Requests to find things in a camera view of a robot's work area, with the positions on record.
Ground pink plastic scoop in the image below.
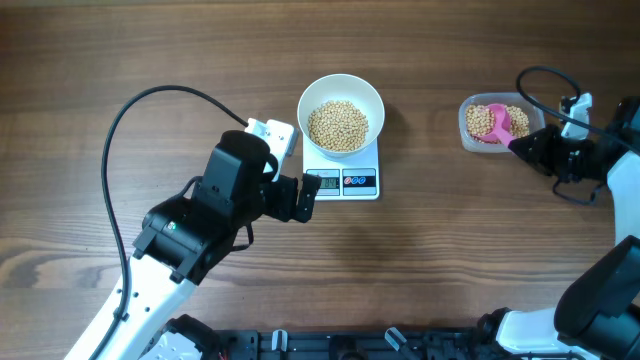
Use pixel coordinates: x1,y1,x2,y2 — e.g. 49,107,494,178
481,103,515,147

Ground white bowl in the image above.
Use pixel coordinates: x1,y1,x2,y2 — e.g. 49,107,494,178
297,74,385,158

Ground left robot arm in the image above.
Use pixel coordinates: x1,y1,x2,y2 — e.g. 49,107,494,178
67,130,321,359

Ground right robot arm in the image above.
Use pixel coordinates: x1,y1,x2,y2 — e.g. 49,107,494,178
474,97,639,359

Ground white digital kitchen scale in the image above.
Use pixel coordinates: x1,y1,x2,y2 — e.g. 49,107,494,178
303,138,381,201

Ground soybeans in bowl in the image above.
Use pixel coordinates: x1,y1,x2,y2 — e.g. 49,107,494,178
307,100,369,152

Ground clear plastic container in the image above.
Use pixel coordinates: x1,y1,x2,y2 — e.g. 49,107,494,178
458,92,545,153

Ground soybeans in container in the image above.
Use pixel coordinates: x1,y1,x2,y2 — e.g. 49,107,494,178
465,105,530,143

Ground left black cable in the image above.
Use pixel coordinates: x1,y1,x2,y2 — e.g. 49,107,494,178
87,84,250,360

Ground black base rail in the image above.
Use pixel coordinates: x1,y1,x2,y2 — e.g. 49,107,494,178
144,313,501,360

